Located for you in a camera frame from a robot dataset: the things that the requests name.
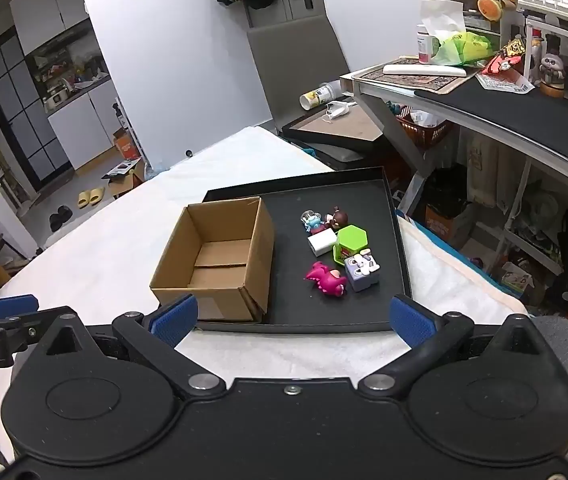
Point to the white base cabinet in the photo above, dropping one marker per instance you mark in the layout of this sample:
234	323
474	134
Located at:
88	125

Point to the green plastic bag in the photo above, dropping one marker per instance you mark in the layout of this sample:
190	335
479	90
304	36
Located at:
464	49

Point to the yellow label plastic bottle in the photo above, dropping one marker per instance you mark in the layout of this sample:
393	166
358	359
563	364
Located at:
316	96

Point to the red snack packet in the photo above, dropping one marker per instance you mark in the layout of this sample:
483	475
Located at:
501	64

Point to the orange printed carton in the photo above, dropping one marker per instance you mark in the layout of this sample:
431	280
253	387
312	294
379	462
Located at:
444	225

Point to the panda figurine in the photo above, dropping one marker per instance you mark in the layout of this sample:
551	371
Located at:
551	72

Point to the black tray brown base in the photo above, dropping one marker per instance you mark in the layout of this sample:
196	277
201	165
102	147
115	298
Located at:
344	127

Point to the grey desk organizer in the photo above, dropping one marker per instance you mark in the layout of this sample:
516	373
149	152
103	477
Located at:
484	25

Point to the white tissue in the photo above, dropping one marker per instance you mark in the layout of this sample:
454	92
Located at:
441	17

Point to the yellow slipper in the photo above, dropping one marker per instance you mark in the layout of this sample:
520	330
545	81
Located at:
84	200
97	194

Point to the purple cube bunny toy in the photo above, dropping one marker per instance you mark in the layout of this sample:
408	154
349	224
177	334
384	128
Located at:
360	277

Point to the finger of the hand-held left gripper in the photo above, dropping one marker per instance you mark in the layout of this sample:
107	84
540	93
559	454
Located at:
23	328
11	306

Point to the orange cardboard box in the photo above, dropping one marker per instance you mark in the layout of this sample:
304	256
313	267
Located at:
126	146

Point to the blue figurine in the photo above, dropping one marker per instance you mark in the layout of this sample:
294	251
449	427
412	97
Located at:
314	221

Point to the black framed glass door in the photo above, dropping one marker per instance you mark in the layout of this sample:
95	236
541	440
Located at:
18	110

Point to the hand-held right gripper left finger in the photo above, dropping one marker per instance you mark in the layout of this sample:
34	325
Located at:
173	319

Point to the orange plush fruit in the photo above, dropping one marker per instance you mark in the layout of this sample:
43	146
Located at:
490	7

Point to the white wall cabinet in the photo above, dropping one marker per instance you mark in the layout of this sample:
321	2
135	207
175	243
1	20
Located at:
48	10

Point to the patterned brown mat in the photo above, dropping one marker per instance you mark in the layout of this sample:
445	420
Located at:
414	81

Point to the white desk riser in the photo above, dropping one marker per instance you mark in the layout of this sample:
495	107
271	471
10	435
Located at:
531	50

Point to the pink dinosaur toy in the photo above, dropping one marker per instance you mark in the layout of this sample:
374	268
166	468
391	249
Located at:
321	275

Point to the cluttered shelf unit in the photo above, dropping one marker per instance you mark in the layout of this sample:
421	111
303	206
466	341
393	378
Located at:
524	152

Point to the printed paper sheet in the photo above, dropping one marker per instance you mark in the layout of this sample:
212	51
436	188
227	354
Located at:
506	82

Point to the brown figurine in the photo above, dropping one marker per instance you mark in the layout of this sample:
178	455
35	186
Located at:
338	217

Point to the red plastic basket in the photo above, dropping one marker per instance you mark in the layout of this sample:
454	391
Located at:
424	130

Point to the open floor cardboard box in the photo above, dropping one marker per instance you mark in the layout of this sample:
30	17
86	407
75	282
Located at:
124	175

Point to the white face mask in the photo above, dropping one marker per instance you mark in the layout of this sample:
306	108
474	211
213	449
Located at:
336	110

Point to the white pill bottle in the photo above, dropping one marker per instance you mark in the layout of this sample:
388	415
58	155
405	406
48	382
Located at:
425	45

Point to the white block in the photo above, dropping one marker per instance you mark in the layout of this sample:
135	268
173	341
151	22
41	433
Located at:
321	243

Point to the black slipper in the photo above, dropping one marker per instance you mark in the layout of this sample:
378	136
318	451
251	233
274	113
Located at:
56	221
65	212

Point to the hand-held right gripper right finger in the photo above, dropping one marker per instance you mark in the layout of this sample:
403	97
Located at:
411	322

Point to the black desk mat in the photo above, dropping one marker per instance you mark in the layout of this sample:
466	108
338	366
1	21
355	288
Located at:
529	115

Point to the brown cardboard box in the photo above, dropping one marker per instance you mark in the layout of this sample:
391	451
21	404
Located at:
260	260

